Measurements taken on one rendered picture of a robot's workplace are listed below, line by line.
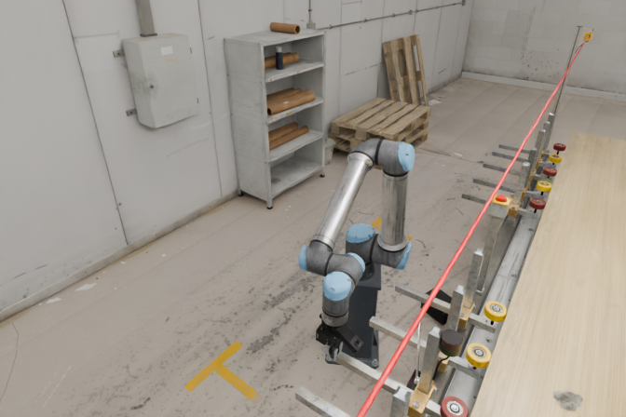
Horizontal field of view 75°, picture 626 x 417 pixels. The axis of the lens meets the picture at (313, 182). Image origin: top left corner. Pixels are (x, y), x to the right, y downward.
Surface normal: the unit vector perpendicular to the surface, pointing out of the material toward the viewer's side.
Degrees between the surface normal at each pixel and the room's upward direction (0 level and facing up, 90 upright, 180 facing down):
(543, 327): 0
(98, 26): 90
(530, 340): 0
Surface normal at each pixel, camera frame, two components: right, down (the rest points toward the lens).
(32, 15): 0.79, 0.29
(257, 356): 0.00, -0.88
